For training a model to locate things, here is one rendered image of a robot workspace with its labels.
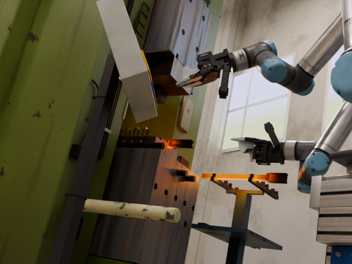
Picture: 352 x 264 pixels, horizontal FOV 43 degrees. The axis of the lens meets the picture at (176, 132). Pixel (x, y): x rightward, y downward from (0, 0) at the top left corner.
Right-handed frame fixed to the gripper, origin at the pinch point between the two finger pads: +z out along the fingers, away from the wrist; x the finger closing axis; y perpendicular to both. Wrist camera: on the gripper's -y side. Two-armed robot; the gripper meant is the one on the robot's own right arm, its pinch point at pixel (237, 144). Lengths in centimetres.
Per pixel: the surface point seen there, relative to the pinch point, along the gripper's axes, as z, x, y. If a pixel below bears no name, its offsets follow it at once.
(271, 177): -3.5, 37.9, 1.9
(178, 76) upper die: 30.7, -6.1, -29.7
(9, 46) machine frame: 89, -51, -23
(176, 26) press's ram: 31, -16, -49
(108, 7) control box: 16, -74, -15
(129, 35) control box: 8, -71, -6
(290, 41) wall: 98, 352, -284
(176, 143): 27.7, -0.8, 0.4
